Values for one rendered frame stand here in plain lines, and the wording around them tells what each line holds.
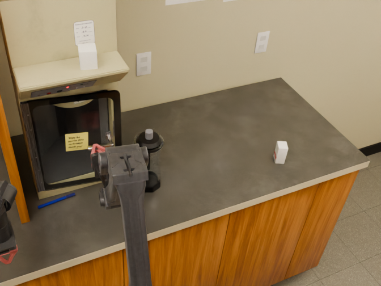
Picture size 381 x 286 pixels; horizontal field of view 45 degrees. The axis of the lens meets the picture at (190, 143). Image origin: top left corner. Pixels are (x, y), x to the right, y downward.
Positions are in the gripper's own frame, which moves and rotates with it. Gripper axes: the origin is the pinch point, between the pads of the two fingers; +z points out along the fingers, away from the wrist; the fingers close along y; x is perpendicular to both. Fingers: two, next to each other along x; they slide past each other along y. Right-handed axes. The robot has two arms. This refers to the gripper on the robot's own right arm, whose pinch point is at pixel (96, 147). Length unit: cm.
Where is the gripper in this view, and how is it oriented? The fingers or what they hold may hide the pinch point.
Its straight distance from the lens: 159.9
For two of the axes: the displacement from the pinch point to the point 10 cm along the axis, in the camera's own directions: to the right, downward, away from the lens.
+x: -9.0, 2.4, -3.6
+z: -4.3, -6.1, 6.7
